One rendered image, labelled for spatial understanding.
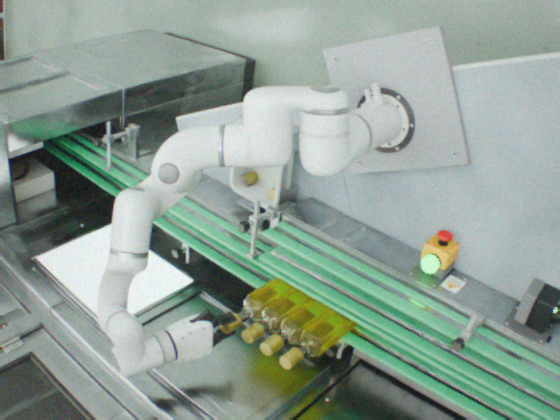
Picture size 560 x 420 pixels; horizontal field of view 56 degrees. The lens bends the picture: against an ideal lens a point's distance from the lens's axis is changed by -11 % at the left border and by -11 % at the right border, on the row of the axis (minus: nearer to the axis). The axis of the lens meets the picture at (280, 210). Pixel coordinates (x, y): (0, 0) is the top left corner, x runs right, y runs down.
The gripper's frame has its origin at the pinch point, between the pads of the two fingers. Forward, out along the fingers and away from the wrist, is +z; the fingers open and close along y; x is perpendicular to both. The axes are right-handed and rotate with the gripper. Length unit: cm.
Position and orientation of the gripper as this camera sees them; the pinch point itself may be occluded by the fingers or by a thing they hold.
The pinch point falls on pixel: (226, 325)
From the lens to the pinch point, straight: 138.8
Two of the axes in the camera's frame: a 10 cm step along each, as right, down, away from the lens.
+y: 0.9, -8.7, -4.9
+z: 8.1, -2.2, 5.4
